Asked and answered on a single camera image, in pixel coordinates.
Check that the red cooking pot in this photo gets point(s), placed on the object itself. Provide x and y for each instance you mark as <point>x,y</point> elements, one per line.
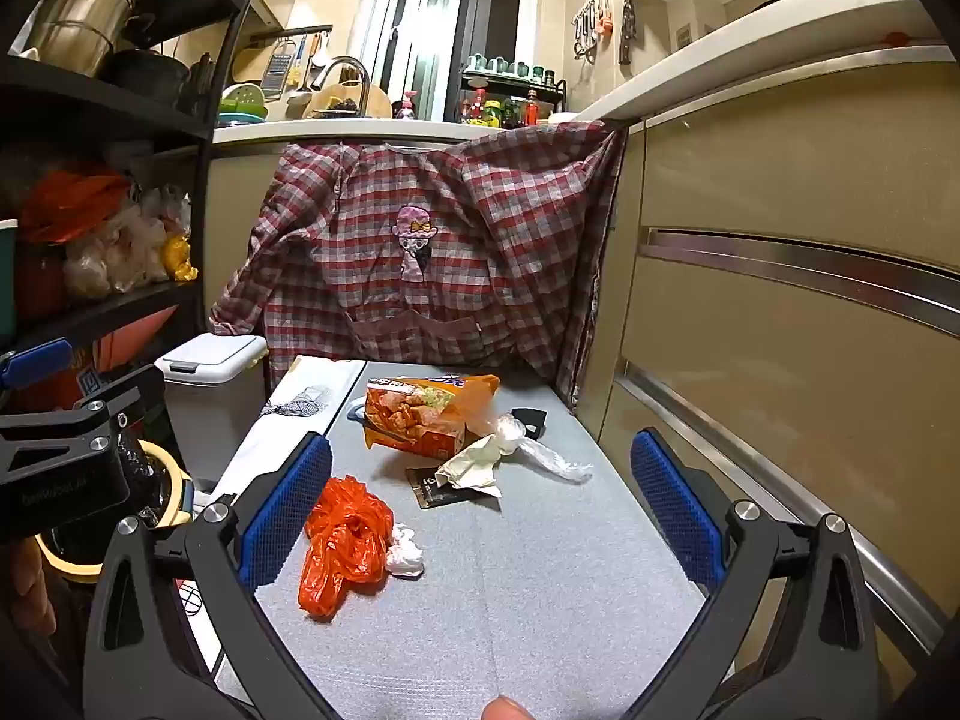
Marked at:
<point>41,285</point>

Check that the red plaid smock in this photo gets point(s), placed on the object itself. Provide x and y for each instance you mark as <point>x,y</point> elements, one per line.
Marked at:
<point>487,240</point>

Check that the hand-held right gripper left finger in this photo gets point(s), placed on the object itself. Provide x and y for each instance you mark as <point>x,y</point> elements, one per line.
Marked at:
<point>289,510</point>

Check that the green colander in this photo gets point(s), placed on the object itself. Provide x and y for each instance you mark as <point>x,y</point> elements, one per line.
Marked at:
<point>244,101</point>

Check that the orange snack bag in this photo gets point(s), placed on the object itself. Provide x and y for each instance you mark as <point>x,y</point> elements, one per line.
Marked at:
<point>420,412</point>

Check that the small black clip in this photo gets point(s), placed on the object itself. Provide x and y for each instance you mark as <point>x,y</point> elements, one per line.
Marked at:
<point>529,420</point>

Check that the person's right hand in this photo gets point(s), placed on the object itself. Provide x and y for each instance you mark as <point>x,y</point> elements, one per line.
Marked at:
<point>510,710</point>

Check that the stainless steel pot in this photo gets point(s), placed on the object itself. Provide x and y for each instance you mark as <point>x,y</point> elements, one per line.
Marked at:
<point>90,7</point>

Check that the small white tissue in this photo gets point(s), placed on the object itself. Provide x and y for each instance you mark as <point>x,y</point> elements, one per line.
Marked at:
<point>405,551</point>

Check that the clear plastic wrap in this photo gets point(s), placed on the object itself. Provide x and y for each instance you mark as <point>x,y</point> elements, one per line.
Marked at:
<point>540,457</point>

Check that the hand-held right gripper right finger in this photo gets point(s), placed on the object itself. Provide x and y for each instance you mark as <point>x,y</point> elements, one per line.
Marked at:
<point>675,510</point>

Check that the orange plastic bag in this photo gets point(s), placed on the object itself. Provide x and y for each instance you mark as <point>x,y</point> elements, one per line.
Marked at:
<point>345,540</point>

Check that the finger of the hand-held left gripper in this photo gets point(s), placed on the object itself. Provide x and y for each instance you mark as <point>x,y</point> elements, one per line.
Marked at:
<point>34,364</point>

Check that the orange red fabric bag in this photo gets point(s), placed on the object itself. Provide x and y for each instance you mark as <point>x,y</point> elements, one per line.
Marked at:
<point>67,202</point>

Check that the green plastic bucket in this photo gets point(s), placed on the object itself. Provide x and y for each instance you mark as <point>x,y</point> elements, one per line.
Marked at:
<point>7,277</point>

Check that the dark metal pot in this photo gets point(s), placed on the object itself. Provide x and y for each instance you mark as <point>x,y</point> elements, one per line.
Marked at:
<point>150,75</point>

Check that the black packet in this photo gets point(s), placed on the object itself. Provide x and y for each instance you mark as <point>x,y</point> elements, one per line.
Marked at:
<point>431,487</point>

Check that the glass sliding door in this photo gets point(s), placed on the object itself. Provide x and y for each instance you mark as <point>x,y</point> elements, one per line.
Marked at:
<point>450,22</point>

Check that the black shelf rack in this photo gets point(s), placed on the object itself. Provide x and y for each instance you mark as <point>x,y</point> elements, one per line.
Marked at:
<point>90,97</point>

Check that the white paper napkin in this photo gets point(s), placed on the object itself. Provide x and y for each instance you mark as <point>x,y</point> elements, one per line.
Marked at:
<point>472,465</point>

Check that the clear plastic bags bundle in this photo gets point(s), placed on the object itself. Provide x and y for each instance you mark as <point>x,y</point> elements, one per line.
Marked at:
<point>120,247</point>

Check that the pink bottle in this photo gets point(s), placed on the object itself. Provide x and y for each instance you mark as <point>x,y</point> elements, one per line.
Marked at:
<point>406,106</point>

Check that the white board with fish drawing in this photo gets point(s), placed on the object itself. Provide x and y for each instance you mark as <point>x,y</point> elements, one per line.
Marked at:
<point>315,390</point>

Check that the black spice rack with bottles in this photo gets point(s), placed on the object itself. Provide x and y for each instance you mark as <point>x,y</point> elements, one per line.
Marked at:
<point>510,101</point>

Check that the orange shopping bag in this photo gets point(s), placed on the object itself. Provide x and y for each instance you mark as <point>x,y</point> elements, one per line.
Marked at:
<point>135,337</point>

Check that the white lidded bin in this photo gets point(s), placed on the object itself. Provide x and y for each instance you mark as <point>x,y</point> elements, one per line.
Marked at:
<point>214,390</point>

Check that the yellow plastic bag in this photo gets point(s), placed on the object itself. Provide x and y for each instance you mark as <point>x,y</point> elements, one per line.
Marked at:
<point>178,259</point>

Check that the wooden cutting board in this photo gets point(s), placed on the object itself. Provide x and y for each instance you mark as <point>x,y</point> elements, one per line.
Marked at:
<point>375,101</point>

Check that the metal grater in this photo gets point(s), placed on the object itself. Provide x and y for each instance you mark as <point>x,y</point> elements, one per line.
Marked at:
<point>276,71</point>

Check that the white kitchen countertop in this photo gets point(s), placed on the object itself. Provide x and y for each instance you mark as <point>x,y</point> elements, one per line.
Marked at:
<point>750,52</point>

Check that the chrome kitchen faucet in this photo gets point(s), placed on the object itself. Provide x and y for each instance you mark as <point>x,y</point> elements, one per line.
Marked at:
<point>349,64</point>

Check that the grey textured table mat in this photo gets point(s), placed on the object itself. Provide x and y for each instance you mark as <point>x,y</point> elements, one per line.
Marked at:
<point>525,600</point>

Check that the hanging utensil rail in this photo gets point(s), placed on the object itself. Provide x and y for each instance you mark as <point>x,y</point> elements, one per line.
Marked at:
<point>600,22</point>

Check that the beige kitchen cabinet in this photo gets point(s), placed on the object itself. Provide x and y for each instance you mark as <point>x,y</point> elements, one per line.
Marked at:
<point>787,300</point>

